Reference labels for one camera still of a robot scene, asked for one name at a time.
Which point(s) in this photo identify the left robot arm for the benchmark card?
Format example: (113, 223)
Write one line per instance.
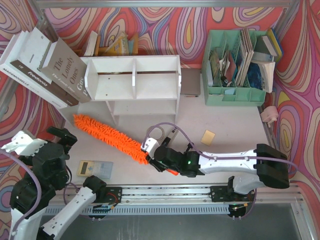
(29, 201)

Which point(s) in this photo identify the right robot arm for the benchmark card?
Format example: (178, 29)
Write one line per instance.
(263, 166)

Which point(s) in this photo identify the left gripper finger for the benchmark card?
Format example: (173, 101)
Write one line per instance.
(58, 132)
(67, 142)

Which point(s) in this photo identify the yellow sticky note pad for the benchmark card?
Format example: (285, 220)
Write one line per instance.
(207, 138)

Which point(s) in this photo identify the white wooden bookshelf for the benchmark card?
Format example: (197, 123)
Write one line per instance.
(143, 85)

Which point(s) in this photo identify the clear tape roll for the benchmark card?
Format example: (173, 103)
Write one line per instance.
(156, 133)

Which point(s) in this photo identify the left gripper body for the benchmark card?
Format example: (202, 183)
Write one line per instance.
(64, 136)

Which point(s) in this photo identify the small books behind shelf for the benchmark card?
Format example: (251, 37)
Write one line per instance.
(121, 46)

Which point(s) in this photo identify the grey notebook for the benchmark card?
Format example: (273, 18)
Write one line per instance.
(190, 82)

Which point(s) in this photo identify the orange microfiber duster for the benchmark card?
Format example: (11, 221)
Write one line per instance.
(111, 137)

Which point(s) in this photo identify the large grey white book stack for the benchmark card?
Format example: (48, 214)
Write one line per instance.
(49, 69)

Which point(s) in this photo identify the yellow grey calculator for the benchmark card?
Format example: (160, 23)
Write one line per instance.
(100, 169)

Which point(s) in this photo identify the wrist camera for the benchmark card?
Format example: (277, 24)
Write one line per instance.
(150, 145)
(24, 144)

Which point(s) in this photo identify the pink piggy figurine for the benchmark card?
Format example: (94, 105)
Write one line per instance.
(269, 115)

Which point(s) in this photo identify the mint green desk organizer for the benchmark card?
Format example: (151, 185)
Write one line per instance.
(217, 92)

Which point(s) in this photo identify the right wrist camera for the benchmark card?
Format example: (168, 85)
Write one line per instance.
(150, 145)

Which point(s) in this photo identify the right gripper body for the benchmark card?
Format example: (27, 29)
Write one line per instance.
(154, 161)

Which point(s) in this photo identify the black grey stapler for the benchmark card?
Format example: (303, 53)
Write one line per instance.
(170, 137)

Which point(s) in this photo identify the white books beside organizer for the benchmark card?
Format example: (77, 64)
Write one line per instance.
(267, 54)

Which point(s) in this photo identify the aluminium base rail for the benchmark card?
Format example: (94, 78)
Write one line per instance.
(198, 193)

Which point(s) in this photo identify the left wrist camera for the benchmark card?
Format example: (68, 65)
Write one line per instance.
(24, 144)

